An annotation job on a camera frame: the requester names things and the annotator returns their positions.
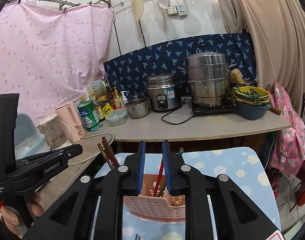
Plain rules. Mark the small steel lidded pot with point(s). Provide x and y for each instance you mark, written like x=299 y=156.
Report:
x=138 y=107

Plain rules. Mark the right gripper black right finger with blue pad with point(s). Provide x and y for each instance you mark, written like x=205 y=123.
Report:
x=184 y=180

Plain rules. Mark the green milk powder can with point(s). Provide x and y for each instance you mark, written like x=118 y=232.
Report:
x=89 y=115

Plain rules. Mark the navy floral cloth backdrop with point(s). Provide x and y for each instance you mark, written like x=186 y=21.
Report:
x=128 y=72

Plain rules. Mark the ginger root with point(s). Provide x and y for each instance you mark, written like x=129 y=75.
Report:
x=236 y=76

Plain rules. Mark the stacked blue yellow bowls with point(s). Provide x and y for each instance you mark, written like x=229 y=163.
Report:
x=251 y=102

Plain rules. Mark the white paper box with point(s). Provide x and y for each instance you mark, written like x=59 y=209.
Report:
x=97 y=88

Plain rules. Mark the stacked steel steamer pot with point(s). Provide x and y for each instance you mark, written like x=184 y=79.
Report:
x=208 y=77

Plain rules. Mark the hanging wooden cutting board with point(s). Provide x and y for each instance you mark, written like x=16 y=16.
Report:
x=137 y=9

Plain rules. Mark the person's left hand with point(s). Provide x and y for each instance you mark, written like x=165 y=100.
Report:
x=12 y=220

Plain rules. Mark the wall power socket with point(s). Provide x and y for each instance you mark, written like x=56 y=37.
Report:
x=179 y=10

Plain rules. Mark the pink perforated utensil basket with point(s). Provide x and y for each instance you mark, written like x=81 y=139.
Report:
x=165 y=208

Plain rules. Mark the pink electric kettle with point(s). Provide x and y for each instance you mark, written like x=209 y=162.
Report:
x=71 y=122

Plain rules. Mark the silver rice cooker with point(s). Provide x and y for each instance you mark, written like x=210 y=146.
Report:
x=164 y=92

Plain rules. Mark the brown chopstick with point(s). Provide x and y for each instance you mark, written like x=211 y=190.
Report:
x=109 y=153

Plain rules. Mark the maroon chopstick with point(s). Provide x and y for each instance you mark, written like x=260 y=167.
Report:
x=105 y=156

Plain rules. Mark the clear food container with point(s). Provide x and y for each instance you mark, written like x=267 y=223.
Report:
x=117 y=117

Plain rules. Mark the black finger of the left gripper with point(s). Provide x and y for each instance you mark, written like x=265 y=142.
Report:
x=68 y=152
x=44 y=155

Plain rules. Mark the dark green chopstick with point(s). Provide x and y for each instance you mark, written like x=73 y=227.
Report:
x=161 y=190

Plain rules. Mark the white plastic storage bin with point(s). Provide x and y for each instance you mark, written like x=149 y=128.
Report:
x=27 y=140

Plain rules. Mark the beige curtain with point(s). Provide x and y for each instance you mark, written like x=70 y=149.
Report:
x=277 y=29

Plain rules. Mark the clear blender jar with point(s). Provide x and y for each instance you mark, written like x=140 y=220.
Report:
x=52 y=129

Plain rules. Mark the pink floral apron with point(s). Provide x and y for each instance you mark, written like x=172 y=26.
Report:
x=288 y=153

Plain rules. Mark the blue planet pattern tablecloth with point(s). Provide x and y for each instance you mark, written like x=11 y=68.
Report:
x=236 y=202

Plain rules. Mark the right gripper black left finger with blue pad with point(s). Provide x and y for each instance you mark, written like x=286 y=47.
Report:
x=125 y=180

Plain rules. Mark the black induction cooktop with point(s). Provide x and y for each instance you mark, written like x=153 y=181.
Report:
x=226 y=108

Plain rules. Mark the pink dotted curtain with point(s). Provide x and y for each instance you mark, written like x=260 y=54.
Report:
x=49 y=56

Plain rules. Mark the red chopstick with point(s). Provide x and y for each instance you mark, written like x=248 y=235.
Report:
x=158 y=179

